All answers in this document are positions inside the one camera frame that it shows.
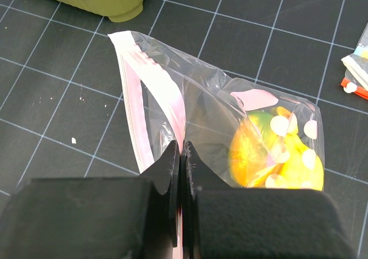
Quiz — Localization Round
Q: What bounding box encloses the clear pink zip bag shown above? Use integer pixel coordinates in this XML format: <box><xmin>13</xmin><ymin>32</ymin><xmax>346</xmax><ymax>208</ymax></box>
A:
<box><xmin>109</xmin><ymin>30</ymin><xmax>324</xmax><ymax>187</ymax></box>

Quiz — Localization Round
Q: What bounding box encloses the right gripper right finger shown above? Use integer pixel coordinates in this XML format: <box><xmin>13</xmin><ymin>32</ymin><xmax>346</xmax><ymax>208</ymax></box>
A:
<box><xmin>181</xmin><ymin>142</ymin><xmax>356</xmax><ymax>258</ymax></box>

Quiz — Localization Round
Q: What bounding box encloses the orange yellow mango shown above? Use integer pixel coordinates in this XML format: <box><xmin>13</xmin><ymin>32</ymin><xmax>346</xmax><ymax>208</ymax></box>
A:
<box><xmin>228</xmin><ymin>110</ymin><xmax>278</xmax><ymax>188</ymax></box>

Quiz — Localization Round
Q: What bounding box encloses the stack of dotted zip bags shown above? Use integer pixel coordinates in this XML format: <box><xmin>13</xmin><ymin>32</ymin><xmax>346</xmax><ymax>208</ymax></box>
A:
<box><xmin>340</xmin><ymin>25</ymin><xmax>367</xmax><ymax>100</ymax></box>

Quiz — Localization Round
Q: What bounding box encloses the yellow banana bunch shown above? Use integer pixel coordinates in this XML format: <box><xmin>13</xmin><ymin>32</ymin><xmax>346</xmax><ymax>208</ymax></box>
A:
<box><xmin>246</xmin><ymin>106</ymin><xmax>324</xmax><ymax>191</ymax></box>

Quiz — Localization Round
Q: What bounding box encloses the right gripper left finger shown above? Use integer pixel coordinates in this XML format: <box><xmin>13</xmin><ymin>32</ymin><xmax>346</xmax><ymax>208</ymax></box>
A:
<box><xmin>1</xmin><ymin>141</ymin><xmax>181</xmax><ymax>258</ymax></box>

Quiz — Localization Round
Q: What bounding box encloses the black grid mat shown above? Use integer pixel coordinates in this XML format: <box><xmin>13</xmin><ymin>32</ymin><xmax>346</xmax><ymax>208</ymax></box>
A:
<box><xmin>1</xmin><ymin>0</ymin><xmax>367</xmax><ymax>258</ymax></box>

